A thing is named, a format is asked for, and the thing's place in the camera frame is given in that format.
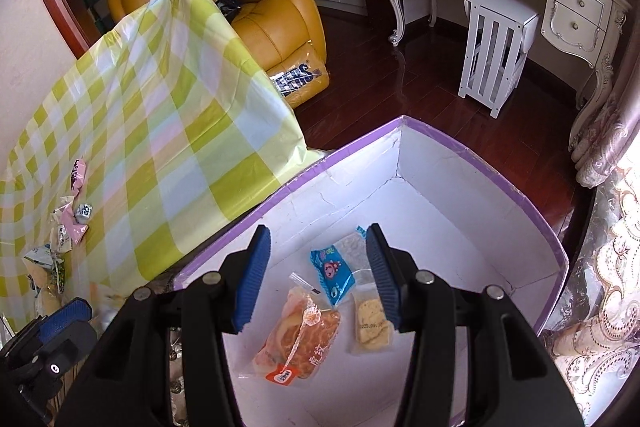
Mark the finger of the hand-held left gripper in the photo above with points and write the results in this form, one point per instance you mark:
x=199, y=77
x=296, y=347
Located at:
x=65, y=316

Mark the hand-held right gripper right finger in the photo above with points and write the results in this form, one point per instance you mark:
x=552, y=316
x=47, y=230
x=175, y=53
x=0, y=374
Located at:
x=382, y=279

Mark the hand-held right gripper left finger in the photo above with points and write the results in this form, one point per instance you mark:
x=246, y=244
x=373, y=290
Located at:
x=252, y=279

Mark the green pea snack packet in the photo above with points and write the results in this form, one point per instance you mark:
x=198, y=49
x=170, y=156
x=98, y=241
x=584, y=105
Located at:
x=59, y=274

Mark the white box with purple rim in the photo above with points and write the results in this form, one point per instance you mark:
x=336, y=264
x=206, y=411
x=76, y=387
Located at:
x=450, y=217

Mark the yellow biscuit clear packet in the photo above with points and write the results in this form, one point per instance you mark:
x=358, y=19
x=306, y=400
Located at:
x=370, y=322

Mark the clear rice cracker packet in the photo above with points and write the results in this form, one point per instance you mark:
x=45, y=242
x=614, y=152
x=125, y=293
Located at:
x=350, y=244

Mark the blue cartoon snack packet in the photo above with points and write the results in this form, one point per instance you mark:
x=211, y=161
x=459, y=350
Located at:
x=332, y=272

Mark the white pillow snack packet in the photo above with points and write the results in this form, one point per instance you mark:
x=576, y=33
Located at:
x=40, y=257

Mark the bread in clear packet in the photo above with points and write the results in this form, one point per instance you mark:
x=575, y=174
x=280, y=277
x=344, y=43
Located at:
x=295, y=337

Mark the white cracker packet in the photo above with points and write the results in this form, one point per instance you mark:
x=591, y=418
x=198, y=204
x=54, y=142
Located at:
x=61, y=239

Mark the long pink snack packet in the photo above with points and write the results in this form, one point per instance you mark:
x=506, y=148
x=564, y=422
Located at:
x=74, y=232

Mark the small blue white packet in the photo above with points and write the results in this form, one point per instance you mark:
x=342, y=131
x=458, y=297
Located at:
x=84, y=211

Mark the small pink black snack packet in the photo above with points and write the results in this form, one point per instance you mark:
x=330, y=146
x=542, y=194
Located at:
x=78, y=173

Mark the yellow green checked tablecloth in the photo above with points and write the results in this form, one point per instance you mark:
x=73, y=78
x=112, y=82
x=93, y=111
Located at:
x=150, y=107

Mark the printed clear plastic bag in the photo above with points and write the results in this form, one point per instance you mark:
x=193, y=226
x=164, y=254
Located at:
x=295, y=77

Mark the pink patterned curtain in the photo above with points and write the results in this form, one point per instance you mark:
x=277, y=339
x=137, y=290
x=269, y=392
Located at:
x=610, y=257

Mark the yellow leather armchair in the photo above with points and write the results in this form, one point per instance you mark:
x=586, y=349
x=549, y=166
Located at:
x=270, y=22

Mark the white slatted stool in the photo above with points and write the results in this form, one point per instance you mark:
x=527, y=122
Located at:
x=500, y=32

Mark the black crumpled bag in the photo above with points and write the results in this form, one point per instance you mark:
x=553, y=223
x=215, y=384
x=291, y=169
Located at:
x=229, y=6

